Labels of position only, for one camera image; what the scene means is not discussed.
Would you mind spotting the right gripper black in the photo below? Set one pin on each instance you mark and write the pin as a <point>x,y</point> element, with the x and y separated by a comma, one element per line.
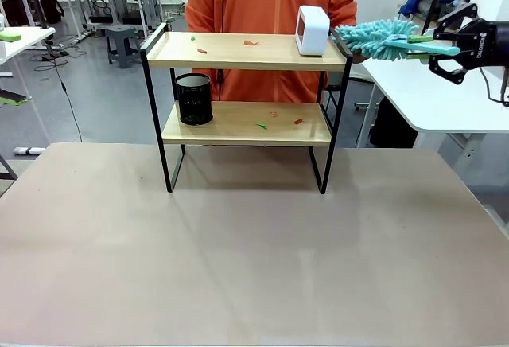
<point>481,44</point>

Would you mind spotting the teal microfiber duster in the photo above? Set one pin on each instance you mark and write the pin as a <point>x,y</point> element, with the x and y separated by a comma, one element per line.
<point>378,38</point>

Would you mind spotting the white cube clock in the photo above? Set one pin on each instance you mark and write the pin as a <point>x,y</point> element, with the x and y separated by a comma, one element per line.
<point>316,34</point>

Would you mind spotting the curved red paper scrap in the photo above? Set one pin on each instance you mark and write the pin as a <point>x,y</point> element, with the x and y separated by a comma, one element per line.
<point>298,121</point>

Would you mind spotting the large orange paper scrap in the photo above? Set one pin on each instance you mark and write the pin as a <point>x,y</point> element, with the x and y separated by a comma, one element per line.
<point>250,43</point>

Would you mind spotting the black mesh pen holder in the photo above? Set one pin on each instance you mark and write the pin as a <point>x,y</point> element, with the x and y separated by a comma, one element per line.
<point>194,100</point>

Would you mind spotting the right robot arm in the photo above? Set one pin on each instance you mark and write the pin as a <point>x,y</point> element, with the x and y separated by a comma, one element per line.
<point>504,44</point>

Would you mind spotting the two-tier wood metal shelf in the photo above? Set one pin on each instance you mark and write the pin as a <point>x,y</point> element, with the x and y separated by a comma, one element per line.
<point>246,54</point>

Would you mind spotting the person's left hand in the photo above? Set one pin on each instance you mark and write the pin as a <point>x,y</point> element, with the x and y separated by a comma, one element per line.
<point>359,58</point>

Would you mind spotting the black box under table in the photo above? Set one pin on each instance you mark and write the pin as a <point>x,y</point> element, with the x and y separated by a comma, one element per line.
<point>391,124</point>

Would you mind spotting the person in orange hoodie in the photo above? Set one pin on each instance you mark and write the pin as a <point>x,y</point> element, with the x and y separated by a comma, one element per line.
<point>258,1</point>

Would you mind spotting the grey plastic stool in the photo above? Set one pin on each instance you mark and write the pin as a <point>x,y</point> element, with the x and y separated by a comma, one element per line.
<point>123,42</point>

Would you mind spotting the black backpack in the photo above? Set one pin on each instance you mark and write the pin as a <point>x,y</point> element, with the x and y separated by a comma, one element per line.
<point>51,8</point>

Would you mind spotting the small white side table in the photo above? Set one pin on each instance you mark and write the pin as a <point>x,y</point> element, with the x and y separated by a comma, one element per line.
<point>24,42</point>

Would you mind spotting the white power strip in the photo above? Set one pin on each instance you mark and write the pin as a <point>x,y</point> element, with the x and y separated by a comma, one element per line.
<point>28,150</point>

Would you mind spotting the black green-edged board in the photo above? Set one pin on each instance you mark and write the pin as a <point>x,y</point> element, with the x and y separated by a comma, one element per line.
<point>14,97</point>

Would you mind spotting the green sponge block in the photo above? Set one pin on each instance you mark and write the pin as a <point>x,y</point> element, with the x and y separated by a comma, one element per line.
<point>10,36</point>

